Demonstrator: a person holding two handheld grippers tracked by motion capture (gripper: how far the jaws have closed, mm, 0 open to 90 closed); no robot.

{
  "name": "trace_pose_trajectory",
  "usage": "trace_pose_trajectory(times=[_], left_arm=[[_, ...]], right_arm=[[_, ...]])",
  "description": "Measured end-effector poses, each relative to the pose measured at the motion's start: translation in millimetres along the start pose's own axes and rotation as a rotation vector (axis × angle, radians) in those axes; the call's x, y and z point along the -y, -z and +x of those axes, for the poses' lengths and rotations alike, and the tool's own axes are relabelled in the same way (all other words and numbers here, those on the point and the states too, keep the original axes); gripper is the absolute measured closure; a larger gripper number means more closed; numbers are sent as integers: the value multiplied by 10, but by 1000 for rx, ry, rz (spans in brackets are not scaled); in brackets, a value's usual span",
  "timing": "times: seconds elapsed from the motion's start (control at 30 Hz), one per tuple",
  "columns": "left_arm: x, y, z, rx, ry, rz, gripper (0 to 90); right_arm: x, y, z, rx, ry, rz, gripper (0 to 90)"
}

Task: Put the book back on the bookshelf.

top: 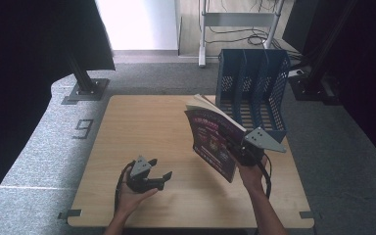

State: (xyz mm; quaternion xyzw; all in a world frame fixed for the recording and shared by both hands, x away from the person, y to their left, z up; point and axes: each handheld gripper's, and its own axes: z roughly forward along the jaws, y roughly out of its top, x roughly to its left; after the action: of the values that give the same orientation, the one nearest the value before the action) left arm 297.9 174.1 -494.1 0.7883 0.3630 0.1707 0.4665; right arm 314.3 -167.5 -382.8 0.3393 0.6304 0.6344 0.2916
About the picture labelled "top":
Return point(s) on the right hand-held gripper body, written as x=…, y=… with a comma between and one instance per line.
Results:
x=258, y=143

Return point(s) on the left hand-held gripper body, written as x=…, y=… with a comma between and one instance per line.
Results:
x=140, y=178

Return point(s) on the dark purple magazine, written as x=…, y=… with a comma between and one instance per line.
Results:
x=213, y=143

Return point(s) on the blue plastic file rack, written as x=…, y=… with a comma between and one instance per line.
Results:
x=264, y=84

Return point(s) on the person's left hand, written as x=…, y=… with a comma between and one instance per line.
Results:
x=132, y=199

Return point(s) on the person's right hand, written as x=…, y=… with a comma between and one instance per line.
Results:
x=251, y=178

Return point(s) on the black metal stand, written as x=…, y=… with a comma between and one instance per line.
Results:
x=86, y=88
x=310, y=88

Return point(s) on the white power strip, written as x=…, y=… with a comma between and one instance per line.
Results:
x=296, y=72

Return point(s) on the black curtain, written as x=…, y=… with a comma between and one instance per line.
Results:
x=365, y=65
x=19, y=81

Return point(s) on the white panel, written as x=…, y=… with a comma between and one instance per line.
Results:
x=140, y=23

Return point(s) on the white metal frame stand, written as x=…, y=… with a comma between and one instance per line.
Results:
x=238, y=19

